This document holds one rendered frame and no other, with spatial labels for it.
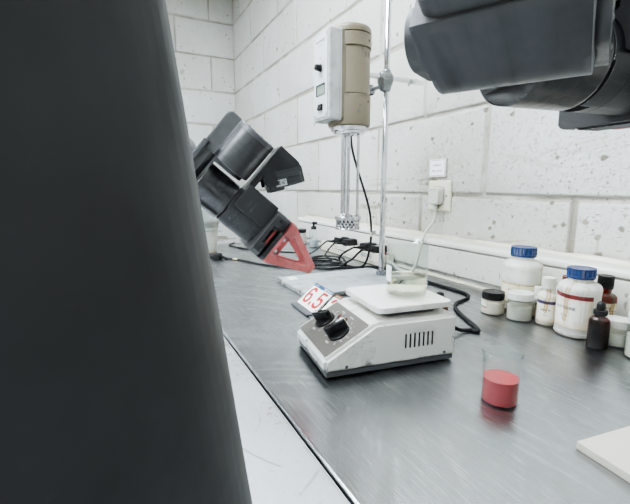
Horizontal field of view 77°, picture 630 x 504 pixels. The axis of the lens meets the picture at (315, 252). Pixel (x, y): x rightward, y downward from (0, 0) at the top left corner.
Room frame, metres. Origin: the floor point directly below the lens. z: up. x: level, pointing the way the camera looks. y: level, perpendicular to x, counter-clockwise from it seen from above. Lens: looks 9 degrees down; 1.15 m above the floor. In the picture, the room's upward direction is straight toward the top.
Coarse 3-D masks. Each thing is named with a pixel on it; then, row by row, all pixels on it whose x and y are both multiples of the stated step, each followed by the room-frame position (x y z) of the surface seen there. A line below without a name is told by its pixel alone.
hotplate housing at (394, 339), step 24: (360, 312) 0.55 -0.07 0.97; (408, 312) 0.54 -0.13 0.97; (432, 312) 0.54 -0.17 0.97; (360, 336) 0.49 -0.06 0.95; (384, 336) 0.50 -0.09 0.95; (408, 336) 0.51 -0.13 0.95; (432, 336) 0.52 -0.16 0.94; (336, 360) 0.48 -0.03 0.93; (360, 360) 0.49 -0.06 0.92; (384, 360) 0.50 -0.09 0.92; (408, 360) 0.52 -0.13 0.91; (432, 360) 0.53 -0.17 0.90
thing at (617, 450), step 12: (612, 432) 0.36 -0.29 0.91; (624, 432) 0.36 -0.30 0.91; (588, 444) 0.34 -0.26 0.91; (600, 444) 0.34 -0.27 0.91; (612, 444) 0.34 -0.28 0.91; (624, 444) 0.34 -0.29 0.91; (588, 456) 0.33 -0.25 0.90; (600, 456) 0.32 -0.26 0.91; (612, 456) 0.32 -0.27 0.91; (624, 456) 0.32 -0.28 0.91; (612, 468) 0.31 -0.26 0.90; (624, 468) 0.31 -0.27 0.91
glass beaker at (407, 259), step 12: (396, 240) 0.60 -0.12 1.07; (408, 240) 0.60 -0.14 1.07; (420, 240) 0.60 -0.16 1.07; (396, 252) 0.55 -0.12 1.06; (408, 252) 0.54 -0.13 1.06; (420, 252) 0.55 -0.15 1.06; (396, 264) 0.55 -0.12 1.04; (408, 264) 0.54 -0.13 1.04; (420, 264) 0.55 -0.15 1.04; (396, 276) 0.55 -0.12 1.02; (408, 276) 0.54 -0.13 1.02; (420, 276) 0.55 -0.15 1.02; (396, 288) 0.55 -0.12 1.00; (408, 288) 0.54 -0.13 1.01; (420, 288) 0.55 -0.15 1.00
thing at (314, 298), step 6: (312, 288) 0.83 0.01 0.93; (318, 288) 0.81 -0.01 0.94; (306, 294) 0.82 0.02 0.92; (312, 294) 0.80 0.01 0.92; (318, 294) 0.79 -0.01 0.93; (324, 294) 0.77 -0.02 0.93; (300, 300) 0.82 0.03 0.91; (306, 300) 0.80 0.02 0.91; (312, 300) 0.78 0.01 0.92; (318, 300) 0.77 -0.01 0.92; (324, 300) 0.75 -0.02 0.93; (312, 306) 0.76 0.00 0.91; (318, 306) 0.75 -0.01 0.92
